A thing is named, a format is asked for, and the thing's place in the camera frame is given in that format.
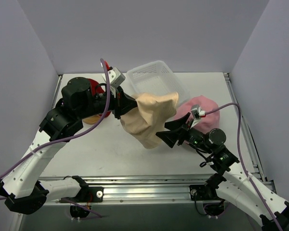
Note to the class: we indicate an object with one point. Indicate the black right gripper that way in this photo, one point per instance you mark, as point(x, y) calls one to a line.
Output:
point(182, 134)

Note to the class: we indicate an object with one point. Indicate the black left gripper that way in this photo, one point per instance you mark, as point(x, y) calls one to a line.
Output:
point(118, 102)

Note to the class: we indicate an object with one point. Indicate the beige hat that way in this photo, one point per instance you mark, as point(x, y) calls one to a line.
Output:
point(149, 117)

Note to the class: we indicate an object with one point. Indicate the red baseball cap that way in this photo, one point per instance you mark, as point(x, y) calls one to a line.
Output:
point(96, 88)

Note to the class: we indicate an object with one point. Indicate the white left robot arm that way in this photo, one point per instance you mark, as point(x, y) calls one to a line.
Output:
point(20, 187)

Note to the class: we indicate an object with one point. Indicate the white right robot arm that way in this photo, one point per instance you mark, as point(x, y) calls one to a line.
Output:
point(230, 182)

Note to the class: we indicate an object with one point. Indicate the white plastic basket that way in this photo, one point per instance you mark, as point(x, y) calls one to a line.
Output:
point(158, 79)

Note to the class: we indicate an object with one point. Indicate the wooden mushroom hat stand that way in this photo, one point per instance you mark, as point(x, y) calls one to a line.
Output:
point(91, 120)

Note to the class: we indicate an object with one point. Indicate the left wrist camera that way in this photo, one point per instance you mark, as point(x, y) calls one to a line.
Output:
point(116, 78)

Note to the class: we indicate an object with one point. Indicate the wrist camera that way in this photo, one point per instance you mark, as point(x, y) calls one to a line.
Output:
point(197, 113)
point(116, 78)

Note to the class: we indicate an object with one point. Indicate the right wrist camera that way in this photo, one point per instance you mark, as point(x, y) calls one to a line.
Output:
point(197, 113)

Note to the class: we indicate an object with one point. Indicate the aluminium mounting rail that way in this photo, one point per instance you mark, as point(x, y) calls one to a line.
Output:
point(144, 190)

